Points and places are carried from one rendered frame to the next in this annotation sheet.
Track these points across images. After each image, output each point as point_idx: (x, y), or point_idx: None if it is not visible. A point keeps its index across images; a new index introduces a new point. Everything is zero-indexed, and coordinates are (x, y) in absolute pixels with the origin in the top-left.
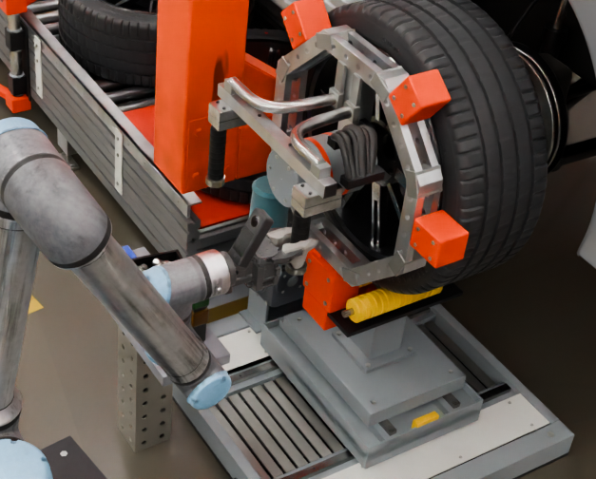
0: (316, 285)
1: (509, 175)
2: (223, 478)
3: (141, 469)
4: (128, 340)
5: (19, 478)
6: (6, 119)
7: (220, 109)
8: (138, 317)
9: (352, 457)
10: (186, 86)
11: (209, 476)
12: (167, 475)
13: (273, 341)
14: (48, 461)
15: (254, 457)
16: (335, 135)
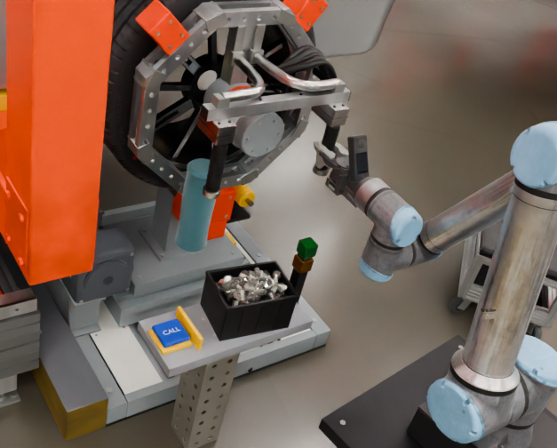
0: (214, 213)
1: None
2: (241, 381)
3: (234, 435)
4: (224, 364)
5: (539, 348)
6: (556, 130)
7: (232, 124)
8: None
9: None
10: (100, 165)
11: (239, 389)
12: (241, 417)
13: (139, 308)
14: (353, 433)
15: None
16: (319, 61)
